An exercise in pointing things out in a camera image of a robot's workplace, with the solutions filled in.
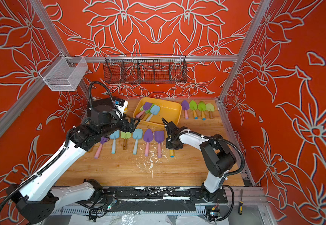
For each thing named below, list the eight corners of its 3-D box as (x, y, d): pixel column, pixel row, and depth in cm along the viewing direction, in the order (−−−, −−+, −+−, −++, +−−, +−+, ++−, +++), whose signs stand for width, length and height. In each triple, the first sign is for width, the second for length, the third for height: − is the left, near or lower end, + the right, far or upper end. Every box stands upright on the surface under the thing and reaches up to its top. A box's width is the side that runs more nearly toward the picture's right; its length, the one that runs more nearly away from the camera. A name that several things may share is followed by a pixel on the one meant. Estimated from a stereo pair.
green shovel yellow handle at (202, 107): (200, 120, 107) (201, 118, 105) (197, 102, 119) (197, 101, 117) (208, 120, 107) (209, 118, 105) (203, 102, 119) (204, 101, 117)
